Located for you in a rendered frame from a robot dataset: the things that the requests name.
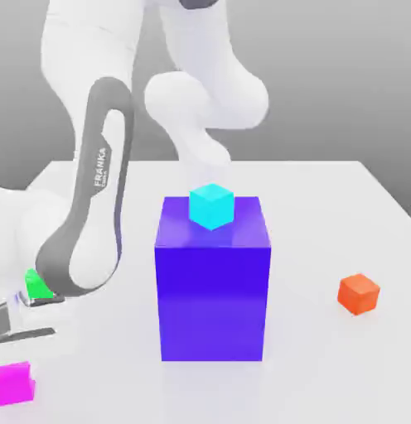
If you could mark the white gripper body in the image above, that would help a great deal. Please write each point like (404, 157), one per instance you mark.
(23, 336)

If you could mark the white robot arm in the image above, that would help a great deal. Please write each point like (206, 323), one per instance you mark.
(102, 49)

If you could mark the small magenta cube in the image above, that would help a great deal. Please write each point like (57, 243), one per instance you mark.
(11, 384)

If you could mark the small green cube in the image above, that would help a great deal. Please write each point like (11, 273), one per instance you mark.
(36, 285)

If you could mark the small cyan cube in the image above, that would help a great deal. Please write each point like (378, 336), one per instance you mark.
(210, 207)

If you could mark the small orange cube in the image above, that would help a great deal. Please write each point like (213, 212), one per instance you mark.
(358, 294)

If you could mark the large purple box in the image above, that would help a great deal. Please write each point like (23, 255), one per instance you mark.
(210, 298)

